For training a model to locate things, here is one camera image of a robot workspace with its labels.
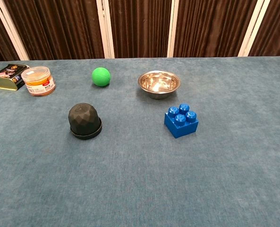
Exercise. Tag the stainless steel bowl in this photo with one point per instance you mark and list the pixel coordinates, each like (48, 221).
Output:
(158, 82)

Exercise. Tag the white partition frame post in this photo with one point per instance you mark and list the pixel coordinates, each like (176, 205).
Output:
(250, 28)
(172, 28)
(105, 28)
(10, 28)

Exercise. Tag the clear plastic jar orange contents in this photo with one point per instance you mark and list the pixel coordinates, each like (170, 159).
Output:
(38, 81)

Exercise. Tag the teal felt table cloth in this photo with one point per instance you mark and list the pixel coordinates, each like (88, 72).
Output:
(139, 170)

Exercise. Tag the blue building block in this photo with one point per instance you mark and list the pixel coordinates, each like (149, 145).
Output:
(181, 124)

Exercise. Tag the green rubber ball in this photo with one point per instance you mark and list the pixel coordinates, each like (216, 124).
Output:
(101, 76)

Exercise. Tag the black rectangular food tin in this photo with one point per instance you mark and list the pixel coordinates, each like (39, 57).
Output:
(6, 76)

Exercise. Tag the black faceted cup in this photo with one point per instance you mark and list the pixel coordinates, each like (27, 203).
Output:
(85, 120)

